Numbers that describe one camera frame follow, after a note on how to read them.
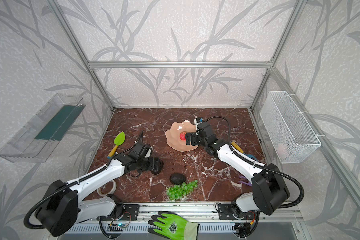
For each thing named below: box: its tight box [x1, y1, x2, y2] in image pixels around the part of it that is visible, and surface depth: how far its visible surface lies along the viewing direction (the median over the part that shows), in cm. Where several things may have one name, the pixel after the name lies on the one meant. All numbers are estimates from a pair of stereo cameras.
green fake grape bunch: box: [167, 180, 198, 200], surface depth 79 cm
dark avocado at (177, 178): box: [169, 173, 187, 185], surface depth 82 cm
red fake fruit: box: [179, 131, 187, 141], surface depth 101 cm
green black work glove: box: [147, 210, 200, 240], surface depth 71 cm
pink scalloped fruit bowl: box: [165, 120, 199, 152], surface depth 104 cm
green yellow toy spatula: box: [107, 131, 126, 160], surface depth 104 cm
